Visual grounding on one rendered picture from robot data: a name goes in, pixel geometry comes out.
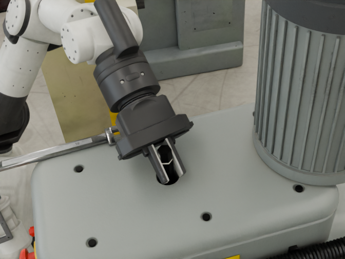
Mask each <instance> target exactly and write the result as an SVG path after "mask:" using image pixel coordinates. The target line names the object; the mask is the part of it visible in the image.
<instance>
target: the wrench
mask: <svg viewBox="0 0 345 259"><path fill-rule="evenodd" d="M104 131H105V133H102V134H99V135H95V136H91V137H87V138H84V139H80V140H76V141H73V142H68V143H65V144H61V145H57V146H53V147H50V148H47V149H43V150H39V151H36V152H32V153H28V154H24V155H20V156H17V157H13V158H9V159H5V160H2V161H0V172H2V171H5V170H9V169H13V168H16V167H21V166H23V165H27V164H31V163H34V162H38V161H42V160H45V159H49V158H53V157H57V156H60V155H64V154H68V153H72V152H75V151H79V150H83V149H86V148H89V147H93V146H97V145H100V144H104V143H107V142H108V144H109V146H112V145H115V144H117V142H118V141H120V140H121V139H122V136H121V137H117V138H114V136H113V133H116V132H119V130H118V128H117V126H116V125H115V126H111V128H110V127H109V128H105V129H104Z"/></svg>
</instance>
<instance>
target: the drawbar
mask: <svg viewBox="0 0 345 259"><path fill-rule="evenodd" d="M157 151H158V154H159V155H160V160H161V162H162V163H169V162H170V161H171V160H172V158H173V157H172V151H171V148H170V147H169V145H161V146H160V147H159V148H158V149H157ZM163 167H164V170H165V172H166V174H167V176H168V178H169V182H168V183H166V184H164V185H171V184H174V183H175V176H174V166H173V161H171V162H170V164H163Z"/></svg>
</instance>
